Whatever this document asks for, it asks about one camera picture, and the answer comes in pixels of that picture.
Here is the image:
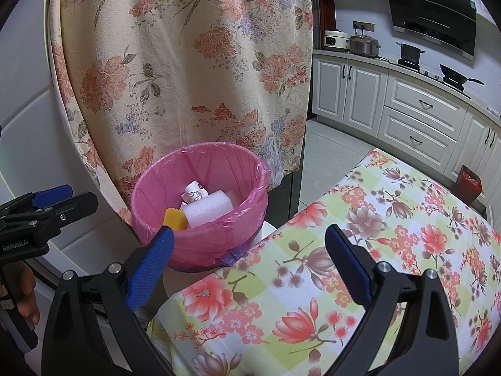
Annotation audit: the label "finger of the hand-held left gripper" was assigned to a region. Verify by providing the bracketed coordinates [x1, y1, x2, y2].
[0, 193, 99, 236]
[0, 185, 73, 222]

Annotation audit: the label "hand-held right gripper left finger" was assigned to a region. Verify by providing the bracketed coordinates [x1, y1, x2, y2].
[41, 226, 175, 376]

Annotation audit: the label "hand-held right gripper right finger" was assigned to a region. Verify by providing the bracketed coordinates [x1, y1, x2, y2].
[325, 224, 459, 376]

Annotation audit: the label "yellow sponge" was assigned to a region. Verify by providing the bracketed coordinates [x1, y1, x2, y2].
[163, 207, 189, 231]

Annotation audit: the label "pink lined waste bin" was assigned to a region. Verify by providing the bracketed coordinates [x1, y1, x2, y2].
[130, 141, 271, 274]

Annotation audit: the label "long white foam block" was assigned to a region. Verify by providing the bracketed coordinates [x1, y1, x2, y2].
[181, 189, 235, 228]

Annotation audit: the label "printed paper wrapper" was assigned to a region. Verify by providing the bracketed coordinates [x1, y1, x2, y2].
[180, 180, 207, 204]

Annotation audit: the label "person's left hand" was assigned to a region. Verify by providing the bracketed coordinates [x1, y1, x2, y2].
[16, 262, 40, 325]

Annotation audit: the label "floral tablecloth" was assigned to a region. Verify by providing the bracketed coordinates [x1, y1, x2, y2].
[148, 147, 501, 376]

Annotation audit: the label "brown floor bin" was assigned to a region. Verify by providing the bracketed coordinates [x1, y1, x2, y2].
[454, 164, 483, 204]

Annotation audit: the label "white lower cabinets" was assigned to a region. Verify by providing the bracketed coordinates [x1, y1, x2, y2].
[312, 49, 501, 220]

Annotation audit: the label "floral curtain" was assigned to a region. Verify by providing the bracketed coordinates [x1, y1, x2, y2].
[46, 0, 316, 224]

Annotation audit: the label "black gas stove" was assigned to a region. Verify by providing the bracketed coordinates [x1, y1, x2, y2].
[395, 60, 472, 98]

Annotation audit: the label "black wok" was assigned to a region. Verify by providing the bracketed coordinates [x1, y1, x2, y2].
[439, 64, 485, 86]

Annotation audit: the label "steel pressure cooker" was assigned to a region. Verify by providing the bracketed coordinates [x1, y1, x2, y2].
[348, 34, 381, 57]

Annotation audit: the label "black stock pot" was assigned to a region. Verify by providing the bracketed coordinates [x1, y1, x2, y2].
[396, 42, 426, 63]

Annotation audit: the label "white rice cooker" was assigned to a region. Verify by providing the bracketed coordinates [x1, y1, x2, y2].
[323, 29, 350, 51]

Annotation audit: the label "black range hood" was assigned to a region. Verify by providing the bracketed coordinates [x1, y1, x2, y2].
[381, 0, 477, 60]

